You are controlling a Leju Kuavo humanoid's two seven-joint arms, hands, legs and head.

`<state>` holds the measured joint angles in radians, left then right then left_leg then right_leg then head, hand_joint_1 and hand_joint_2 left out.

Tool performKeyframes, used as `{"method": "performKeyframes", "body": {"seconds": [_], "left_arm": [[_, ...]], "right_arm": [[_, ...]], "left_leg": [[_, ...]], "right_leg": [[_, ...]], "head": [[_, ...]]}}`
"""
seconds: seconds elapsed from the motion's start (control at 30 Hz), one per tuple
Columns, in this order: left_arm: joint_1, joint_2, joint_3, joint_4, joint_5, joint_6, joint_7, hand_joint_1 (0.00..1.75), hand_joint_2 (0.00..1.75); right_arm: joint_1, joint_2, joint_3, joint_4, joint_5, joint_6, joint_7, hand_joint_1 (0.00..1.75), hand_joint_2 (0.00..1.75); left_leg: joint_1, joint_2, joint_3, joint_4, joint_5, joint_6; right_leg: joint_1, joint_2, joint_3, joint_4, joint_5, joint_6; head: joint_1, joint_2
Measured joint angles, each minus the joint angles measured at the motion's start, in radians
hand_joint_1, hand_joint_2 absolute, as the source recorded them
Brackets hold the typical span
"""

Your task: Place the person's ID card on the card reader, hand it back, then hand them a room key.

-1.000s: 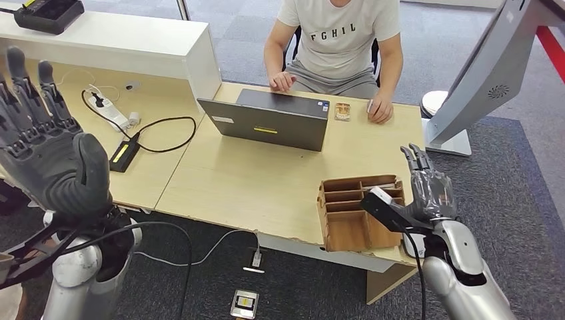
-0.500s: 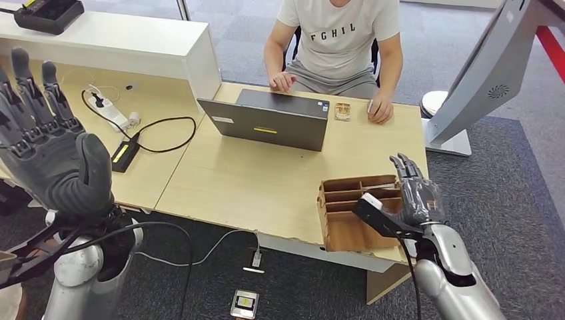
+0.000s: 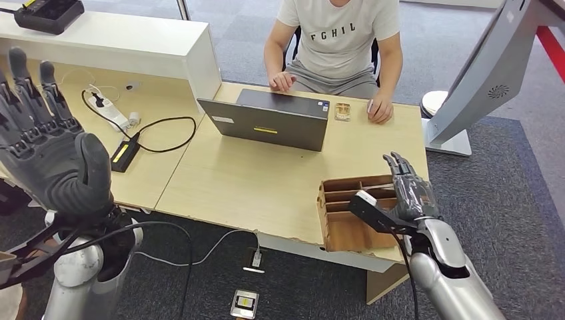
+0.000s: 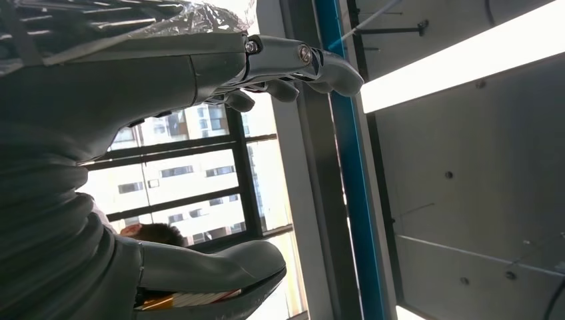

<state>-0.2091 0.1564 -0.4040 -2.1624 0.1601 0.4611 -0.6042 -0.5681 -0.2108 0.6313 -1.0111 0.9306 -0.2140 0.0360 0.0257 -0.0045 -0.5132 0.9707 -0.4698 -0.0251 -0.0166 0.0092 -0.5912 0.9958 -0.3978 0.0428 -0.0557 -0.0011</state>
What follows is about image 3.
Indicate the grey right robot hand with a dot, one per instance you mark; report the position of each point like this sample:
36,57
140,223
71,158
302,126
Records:
412,196

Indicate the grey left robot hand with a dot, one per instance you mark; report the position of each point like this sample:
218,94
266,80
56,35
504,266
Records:
57,172

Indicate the person's right hand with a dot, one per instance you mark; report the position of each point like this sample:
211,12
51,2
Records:
282,81

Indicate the person's left hand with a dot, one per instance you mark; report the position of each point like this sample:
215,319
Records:
382,110

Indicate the pale blue ID card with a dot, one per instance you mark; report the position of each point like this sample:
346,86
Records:
370,106

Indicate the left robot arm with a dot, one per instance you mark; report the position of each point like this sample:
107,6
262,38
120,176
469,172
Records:
79,269

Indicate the person's right forearm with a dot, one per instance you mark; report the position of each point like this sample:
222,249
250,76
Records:
273,62

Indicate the person's left forearm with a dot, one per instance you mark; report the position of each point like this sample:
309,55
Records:
392,75

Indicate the person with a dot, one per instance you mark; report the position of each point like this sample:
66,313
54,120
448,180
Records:
335,44

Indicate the dark grey laptop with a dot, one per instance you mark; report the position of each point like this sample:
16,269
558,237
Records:
273,121

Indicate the white round base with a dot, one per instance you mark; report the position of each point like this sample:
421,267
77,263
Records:
430,104

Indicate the black chair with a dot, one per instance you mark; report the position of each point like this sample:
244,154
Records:
376,57

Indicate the black laptop power brick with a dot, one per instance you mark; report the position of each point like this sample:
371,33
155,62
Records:
125,155

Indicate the wooden compartment organizer box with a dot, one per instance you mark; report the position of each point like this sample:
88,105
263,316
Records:
344,234

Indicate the white power strip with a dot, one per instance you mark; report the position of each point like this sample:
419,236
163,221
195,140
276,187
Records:
110,114

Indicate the black plug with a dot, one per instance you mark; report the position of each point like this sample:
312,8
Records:
97,100

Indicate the white plug adapter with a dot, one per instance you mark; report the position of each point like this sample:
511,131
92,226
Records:
133,118

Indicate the grey kiosk display stand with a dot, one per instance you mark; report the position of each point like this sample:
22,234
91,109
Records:
485,66

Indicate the white counter partition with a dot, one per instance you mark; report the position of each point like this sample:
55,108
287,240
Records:
110,44

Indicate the black charger device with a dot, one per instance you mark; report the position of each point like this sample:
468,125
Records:
48,15

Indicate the white floor plug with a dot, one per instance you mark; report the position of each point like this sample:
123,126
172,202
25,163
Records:
256,258

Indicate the red beam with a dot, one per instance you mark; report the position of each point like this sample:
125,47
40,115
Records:
552,50

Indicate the silver floor socket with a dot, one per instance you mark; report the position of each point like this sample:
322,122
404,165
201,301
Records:
244,304

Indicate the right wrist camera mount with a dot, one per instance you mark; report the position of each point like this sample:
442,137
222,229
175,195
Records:
375,214

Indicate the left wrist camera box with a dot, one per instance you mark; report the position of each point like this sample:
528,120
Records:
6,267

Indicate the metal post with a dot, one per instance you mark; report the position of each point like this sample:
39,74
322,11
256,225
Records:
182,9

